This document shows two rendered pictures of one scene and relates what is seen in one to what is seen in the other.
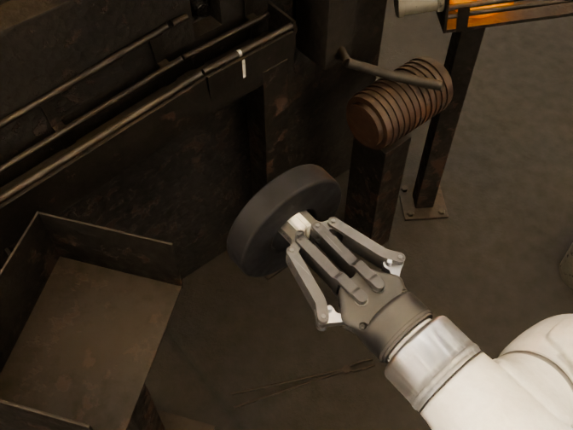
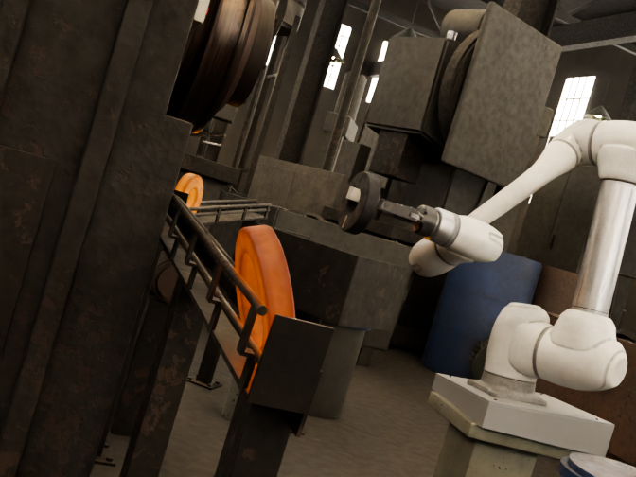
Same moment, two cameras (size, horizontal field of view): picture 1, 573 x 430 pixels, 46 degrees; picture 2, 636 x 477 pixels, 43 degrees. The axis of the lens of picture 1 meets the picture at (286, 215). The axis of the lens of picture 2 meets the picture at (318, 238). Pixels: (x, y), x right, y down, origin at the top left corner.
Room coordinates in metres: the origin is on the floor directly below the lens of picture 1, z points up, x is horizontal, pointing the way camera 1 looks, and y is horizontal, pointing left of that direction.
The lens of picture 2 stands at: (-0.10, 1.89, 0.78)
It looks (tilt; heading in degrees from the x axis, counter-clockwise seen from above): 2 degrees down; 289
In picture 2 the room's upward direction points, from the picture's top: 17 degrees clockwise
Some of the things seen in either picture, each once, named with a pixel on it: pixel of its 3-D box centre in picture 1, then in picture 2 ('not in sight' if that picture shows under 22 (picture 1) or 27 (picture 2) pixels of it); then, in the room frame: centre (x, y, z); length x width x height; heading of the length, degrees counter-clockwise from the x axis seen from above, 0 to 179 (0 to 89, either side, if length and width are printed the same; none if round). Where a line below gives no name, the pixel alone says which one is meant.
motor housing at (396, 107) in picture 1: (388, 164); (150, 341); (1.04, -0.24, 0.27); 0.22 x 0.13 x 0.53; 130
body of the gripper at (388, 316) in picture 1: (379, 310); (415, 217); (0.34, -0.10, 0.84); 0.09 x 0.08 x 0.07; 40
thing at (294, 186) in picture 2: not in sight; (301, 237); (2.13, -4.23, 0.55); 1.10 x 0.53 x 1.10; 150
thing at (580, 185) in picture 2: not in sight; (571, 260); (0.11, -5.25, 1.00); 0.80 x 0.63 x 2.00; 135
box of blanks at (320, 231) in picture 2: not in sight; (295, 274); (1.50, -2.61, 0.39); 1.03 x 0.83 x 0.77; 55
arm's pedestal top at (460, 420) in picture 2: not in sight; (496, 424); (0.04, -0.57, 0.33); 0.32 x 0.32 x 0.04; 32
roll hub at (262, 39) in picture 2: not in sight; (246, 52); (0.85, 0.04, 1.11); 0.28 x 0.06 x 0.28; 130
